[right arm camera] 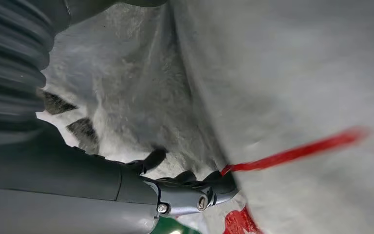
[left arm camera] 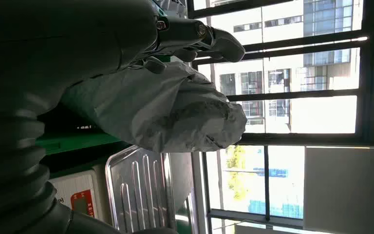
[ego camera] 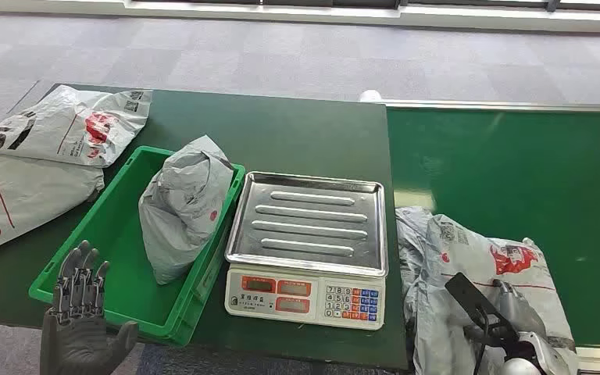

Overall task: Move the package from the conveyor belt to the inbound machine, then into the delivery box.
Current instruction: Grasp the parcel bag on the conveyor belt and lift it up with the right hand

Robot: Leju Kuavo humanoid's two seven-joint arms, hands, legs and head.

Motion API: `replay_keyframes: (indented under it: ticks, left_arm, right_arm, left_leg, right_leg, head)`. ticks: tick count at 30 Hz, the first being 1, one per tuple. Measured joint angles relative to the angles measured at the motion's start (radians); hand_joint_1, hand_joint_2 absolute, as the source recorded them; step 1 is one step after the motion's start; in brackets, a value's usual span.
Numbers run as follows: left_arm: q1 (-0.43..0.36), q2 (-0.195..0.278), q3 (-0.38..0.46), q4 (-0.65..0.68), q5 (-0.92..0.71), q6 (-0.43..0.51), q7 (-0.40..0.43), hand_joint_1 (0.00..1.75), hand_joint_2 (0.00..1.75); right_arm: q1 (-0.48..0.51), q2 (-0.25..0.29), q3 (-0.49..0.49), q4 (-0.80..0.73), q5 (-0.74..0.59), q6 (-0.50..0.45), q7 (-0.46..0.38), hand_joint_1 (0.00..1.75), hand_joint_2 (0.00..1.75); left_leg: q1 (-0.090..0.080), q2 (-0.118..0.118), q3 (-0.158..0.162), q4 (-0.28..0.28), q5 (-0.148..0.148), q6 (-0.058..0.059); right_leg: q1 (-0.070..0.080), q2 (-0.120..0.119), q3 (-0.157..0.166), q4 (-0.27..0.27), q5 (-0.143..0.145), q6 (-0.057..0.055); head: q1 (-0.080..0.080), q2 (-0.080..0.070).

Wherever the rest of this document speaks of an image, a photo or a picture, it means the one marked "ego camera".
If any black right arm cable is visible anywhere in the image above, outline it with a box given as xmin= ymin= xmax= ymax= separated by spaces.
xmin=472 ymin=309 xmax=491 ymax=375

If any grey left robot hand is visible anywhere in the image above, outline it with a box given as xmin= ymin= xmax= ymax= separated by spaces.
xmin=39 ymin=240 xmax=140 ymax=375

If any large grey bag red line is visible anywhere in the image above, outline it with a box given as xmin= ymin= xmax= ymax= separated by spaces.
xmin=0 ymin=151 xmax=106 ymax=263

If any green plastic crate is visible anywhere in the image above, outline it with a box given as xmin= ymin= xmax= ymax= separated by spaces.
xmin=28 ymin=145 xmax=247 ymax=348

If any narrow grey courier bag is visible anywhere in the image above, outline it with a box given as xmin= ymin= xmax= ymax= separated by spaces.
xmin=395 ymin=205 xmax=436 ymax=332

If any green conveyor belt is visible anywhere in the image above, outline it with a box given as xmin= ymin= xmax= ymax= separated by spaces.
xmin=386 ymin=107 xmax=600 ymax=348

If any crumpled plain grey courier bag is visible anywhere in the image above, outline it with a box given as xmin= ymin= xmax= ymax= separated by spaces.
xmin=137 ymin=134 xmax=235 ymax=286

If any grey courier bag black lettering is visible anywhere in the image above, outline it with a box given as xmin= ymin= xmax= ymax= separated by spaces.
xmin=0 ymin=84 xmax=154 ymax=170

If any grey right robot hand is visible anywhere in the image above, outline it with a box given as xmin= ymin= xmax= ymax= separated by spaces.
xmin=492 ymin=278 xmax=548 ymax=341

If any grey courier bag red logo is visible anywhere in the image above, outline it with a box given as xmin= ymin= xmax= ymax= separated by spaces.
xmin=412 ymin=213 xmax=581 ymax=375

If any steel weighing pan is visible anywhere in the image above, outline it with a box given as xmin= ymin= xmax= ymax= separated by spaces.
xmin=224 ymin=171 xmax=389 ymax=278

